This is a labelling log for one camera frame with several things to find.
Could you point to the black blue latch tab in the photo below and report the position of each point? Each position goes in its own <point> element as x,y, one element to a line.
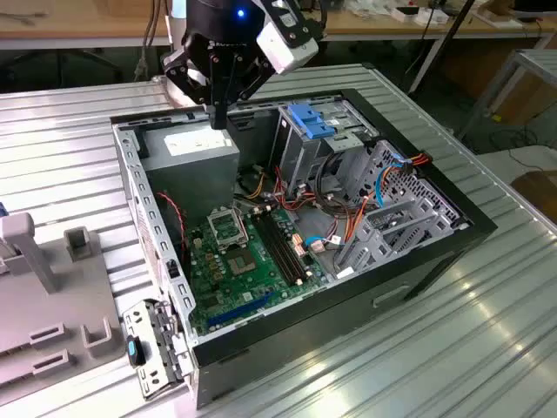
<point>132,348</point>

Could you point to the CPU socket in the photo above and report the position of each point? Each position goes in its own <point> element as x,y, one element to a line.
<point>239,263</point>

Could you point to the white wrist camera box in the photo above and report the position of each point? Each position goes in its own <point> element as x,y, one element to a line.
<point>287,48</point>

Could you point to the grey optical drive cage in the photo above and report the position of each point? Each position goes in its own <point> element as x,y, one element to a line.
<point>300,152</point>

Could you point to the large cardboard box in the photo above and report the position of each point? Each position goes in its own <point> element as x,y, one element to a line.
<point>526,96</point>

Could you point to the grey power supply unit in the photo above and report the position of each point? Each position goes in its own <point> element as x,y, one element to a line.
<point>191,178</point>

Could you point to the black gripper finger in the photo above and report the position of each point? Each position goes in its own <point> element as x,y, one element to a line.
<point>252,78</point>
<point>187,69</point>

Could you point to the green motherboard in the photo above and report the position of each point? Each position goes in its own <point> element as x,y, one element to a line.
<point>243,287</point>

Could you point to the blue expansion slot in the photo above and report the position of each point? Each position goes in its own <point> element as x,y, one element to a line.
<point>239,310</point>

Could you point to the grey parts rack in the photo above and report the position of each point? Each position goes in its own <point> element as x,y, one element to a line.
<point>56,313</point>

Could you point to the silver expansion bracket cover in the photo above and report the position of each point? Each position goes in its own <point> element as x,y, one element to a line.
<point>150,379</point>

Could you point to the black RAM slot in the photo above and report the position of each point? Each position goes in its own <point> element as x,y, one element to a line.
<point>289,246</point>
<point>283,247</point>
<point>277,248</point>
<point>270,249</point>

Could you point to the grey metal disk bay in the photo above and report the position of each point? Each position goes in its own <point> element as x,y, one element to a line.
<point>370,257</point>

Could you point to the black open PC case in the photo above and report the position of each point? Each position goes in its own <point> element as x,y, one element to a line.
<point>348,313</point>

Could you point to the small brown box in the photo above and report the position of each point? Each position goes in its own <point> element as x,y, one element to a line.
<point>537,187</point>

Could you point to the black stand pole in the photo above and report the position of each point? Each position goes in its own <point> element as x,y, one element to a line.
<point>439,48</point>

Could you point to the long wooden desk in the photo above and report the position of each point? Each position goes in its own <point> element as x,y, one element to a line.
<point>87,22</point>

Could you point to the blue plastic bay latch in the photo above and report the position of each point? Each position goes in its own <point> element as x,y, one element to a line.
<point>311,122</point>

